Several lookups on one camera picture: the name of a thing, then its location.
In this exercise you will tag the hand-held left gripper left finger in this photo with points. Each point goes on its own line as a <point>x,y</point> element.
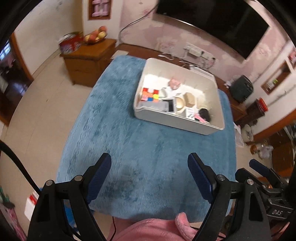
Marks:
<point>99,179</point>

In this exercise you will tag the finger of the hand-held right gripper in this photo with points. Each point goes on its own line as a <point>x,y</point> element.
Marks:
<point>259,166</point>
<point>247,176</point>

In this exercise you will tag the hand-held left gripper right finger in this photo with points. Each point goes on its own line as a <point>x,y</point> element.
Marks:
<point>200,180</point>

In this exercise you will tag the black plug charger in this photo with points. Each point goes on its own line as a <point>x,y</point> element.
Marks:
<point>205,114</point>

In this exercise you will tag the white plastic storage bin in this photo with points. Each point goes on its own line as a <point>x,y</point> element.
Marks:
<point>161,118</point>

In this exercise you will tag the white digital camera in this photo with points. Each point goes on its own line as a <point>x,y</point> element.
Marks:
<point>167,105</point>

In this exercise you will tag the beige plastic case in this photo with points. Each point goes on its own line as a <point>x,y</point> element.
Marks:
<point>190,99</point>

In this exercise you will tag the small white box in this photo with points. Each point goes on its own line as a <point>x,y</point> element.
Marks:
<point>172,92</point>

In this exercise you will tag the colourful puzzle cube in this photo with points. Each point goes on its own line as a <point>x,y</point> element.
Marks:
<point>149,95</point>

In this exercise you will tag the pink correction tape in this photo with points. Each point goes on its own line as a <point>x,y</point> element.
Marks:
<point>175,83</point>

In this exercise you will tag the amber jar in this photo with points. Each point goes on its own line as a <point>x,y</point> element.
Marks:
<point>255,150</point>

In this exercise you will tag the clear crumpled plastic bag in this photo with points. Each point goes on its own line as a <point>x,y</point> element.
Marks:
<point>267,149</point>

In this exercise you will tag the white plastic bag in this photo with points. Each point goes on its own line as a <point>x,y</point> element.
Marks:
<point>238,135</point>

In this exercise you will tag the blue fleece blanket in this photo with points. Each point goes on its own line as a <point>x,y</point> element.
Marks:
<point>143,150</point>

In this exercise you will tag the red-lidded dark bin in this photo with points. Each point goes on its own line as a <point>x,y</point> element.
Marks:
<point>254,111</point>

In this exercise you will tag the red lidded container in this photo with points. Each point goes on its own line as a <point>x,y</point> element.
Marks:
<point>262,104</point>

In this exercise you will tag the pink fleece robe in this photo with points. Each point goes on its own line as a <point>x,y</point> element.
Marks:
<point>157,229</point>

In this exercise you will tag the white and red box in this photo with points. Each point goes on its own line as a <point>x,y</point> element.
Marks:
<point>32,205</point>

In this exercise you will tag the black air fryer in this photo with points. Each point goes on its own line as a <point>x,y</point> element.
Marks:
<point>241,89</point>

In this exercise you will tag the white slatted device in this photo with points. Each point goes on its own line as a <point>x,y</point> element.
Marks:
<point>202,72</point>

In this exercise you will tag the wooden side cabinet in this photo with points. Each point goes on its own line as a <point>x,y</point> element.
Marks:
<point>87,62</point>

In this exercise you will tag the flat white pad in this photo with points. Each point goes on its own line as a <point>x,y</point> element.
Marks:
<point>120,53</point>

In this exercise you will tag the red gift box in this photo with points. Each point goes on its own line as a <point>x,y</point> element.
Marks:
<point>69,45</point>

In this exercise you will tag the bowl of fruit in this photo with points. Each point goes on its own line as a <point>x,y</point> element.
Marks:
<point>95,36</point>

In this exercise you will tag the pink dumbbells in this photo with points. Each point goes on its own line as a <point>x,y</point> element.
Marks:
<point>100,8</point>

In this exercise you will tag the wooden wall shelf niches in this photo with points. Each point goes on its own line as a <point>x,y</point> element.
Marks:
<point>277,76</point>
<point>100,10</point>

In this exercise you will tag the white wall power strip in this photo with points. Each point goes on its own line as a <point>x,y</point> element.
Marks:
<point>196,51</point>

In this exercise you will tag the black wall television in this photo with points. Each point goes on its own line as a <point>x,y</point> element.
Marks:
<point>219,20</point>

